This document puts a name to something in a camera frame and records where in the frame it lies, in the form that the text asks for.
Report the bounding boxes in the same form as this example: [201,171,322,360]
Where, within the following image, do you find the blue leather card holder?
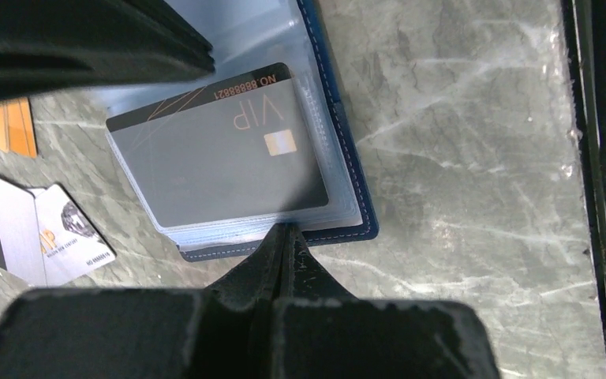
[95,1,379,262]

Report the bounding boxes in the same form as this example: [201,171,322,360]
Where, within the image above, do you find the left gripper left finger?
[0,224,289,378]

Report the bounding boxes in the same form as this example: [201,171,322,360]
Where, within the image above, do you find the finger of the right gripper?
[0,0,215,101]

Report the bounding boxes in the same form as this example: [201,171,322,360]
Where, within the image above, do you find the silver card stack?
[0,178,116,287]

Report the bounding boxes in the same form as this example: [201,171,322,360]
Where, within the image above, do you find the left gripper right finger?
[268,224,499,378]

